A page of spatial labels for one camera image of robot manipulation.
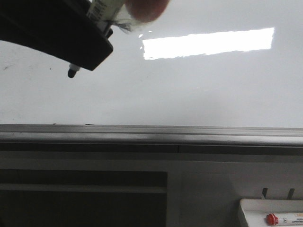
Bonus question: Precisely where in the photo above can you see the red capped marker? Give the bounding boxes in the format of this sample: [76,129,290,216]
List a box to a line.
[265,213,303,226]

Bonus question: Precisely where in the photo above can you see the black whiteboard marker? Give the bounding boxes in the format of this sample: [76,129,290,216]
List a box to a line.
[68,0,135,78]

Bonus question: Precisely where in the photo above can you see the right black tray hook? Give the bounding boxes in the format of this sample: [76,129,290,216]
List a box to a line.
[287,188,295,200]

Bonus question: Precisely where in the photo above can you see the blurred human fingers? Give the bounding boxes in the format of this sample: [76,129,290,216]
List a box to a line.
[125,0,169,23]

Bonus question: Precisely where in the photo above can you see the left black tray hook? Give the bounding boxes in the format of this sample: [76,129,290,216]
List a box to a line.
[261,187,268,200]

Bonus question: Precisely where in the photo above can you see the grey aluminium whiteboard frame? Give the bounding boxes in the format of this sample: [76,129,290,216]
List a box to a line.
[0,124,303,158]

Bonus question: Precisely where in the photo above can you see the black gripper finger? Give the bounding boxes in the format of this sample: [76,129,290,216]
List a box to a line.
[0,0,113,71]

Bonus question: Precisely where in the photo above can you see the white whiteboard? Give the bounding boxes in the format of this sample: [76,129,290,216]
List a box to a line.
[0,0,303,128]

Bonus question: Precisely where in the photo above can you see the white marker tray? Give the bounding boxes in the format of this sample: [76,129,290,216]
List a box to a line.
[238,199,303,227]

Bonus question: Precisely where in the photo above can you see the black tray hook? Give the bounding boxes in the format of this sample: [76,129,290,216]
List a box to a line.
[261,187,268,200]
[287,188,295,200]

